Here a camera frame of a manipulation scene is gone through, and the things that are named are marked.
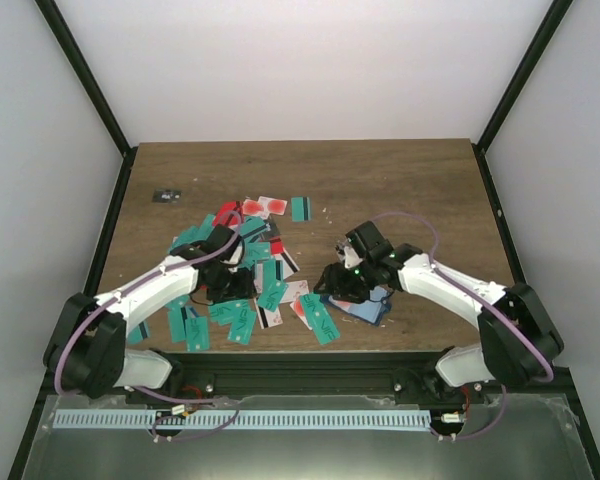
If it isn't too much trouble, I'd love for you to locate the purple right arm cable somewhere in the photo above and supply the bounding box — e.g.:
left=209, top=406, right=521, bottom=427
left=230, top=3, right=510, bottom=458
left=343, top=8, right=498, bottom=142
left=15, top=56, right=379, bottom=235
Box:
left=369, top=211, right=555, bottom=384

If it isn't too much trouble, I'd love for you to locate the light blue slotted strip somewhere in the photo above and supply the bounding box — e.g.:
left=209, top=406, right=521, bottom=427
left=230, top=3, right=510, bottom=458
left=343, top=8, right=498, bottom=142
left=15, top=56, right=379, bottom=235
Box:
left=52, top=409, right=431, bottom=432

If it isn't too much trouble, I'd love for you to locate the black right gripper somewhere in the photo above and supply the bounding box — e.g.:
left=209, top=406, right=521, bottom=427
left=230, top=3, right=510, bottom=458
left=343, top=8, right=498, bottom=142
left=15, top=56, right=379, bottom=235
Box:
left=314, top=260, right=377, bottom=305

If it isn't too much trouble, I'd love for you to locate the teal VIP card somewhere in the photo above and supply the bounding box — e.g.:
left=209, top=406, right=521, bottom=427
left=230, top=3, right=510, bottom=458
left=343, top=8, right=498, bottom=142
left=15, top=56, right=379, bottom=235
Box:
left=300, top=294, right=340, bottom=345
left=185, top=316, right=211, bottom=353
left=227, top=308, right=257, bottom=345

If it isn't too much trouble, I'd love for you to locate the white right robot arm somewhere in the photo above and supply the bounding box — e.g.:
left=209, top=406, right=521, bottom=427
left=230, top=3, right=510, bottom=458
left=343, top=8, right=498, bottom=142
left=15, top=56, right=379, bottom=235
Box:
left=313, top=221, right=564, bottom=403

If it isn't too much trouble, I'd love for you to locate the blue card holder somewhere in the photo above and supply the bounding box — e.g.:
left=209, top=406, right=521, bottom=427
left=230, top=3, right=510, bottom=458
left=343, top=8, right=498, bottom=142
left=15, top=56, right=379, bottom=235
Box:
left=321, top=286, right=392, bottom=326

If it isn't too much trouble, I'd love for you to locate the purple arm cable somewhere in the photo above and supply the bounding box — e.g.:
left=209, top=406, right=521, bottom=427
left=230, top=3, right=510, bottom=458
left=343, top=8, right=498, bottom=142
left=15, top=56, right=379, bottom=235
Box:
left=53, top=209, right=246, bottom=396
left=369, top=211, right=555, bottom=384

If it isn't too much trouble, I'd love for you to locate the black frame post right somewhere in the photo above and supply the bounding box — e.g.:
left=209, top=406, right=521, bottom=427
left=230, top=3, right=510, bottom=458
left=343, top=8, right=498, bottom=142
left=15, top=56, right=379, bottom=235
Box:
left=478, top=0, right=574, bottom=149

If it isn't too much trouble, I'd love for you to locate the white red blotch card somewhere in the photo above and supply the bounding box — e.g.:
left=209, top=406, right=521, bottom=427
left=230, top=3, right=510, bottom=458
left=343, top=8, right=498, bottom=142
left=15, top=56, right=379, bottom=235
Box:
left=242, top=196, right=287, bottom=218

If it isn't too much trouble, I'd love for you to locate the black frame post left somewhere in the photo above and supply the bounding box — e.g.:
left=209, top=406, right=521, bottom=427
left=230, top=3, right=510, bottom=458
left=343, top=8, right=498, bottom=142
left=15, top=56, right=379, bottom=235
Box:
left=34, top=0, right=132, bottom=157

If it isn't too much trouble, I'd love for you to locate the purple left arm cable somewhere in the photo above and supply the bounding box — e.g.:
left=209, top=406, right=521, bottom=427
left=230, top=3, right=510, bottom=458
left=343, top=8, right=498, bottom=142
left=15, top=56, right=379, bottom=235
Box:
left=53, top=209, right=246, bottom=396

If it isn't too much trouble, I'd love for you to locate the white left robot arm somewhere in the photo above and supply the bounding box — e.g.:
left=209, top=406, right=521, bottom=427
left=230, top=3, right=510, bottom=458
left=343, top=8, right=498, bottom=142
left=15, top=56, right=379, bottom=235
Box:
left=43, top=224, right=250, bottom=404

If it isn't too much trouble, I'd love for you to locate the black frame post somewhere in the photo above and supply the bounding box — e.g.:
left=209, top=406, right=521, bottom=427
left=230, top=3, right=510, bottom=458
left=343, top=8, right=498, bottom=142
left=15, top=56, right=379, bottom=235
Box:
left=34, top=0, right=132, bottom=157
left=478, top=0, right=574, bottom=149

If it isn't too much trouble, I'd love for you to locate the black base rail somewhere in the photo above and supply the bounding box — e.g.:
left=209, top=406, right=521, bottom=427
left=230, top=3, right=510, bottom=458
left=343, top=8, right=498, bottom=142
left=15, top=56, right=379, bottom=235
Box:
left=44, top=352, right=506, bottom=406

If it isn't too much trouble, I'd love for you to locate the teal card black stripe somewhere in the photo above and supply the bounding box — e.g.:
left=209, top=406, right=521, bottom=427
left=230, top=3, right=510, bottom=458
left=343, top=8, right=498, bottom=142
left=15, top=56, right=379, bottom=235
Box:
left=291, top=197, right=311, bottom=222
left=127, top=321, right=150, bottom=345

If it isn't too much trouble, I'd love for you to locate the red black striped card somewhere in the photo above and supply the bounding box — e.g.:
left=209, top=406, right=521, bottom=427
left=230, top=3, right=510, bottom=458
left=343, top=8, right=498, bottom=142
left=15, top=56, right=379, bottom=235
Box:
left=212, top=201, right=244, bottom=229

